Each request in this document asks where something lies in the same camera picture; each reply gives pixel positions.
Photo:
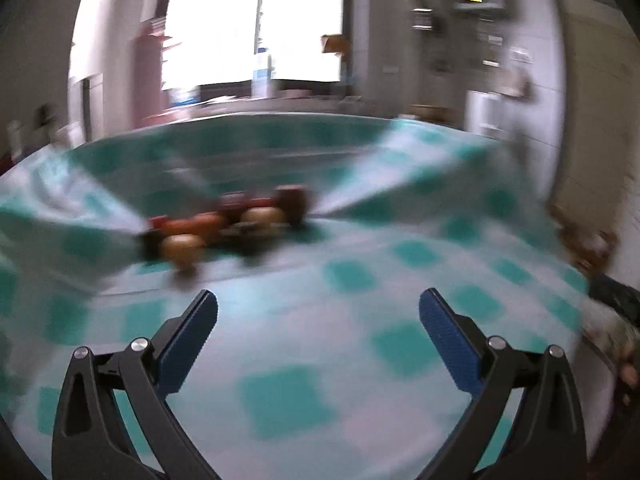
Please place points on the teal checkered tablecloth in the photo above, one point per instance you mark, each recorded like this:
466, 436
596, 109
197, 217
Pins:
350, 240

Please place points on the white bottle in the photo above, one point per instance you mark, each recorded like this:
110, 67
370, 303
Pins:
260, 74

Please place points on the small orange tangerine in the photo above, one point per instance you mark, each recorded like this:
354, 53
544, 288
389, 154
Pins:
261, 202

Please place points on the brown cardboard piece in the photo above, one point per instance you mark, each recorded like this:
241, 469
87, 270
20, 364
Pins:
332, 42

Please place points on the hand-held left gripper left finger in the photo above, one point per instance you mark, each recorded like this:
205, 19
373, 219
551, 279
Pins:
187, 340

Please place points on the red-orange tangerine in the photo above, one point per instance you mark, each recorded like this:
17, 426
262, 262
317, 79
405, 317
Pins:
159, 221

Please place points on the white kitchen counter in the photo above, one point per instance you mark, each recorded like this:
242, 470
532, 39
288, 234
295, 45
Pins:
280, 102

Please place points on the white cabinet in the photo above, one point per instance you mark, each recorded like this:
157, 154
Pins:
482, 112

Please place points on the dark purple plum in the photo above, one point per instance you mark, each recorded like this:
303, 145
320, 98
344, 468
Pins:
234, 206
150, 246

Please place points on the large orange tangerine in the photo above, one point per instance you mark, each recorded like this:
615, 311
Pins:
202, 223

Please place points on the yellow brown-blotched round fruit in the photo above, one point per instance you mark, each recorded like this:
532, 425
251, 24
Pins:
262, 217

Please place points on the bright window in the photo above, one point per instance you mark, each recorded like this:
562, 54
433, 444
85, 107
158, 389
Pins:
215, 25

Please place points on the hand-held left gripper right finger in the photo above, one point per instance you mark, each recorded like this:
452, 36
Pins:
447, 340

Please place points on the dark red large fruit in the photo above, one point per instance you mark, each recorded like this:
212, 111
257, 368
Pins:
292, 202

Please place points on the pale yellow round fruit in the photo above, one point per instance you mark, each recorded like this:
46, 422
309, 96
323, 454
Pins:
182, 249

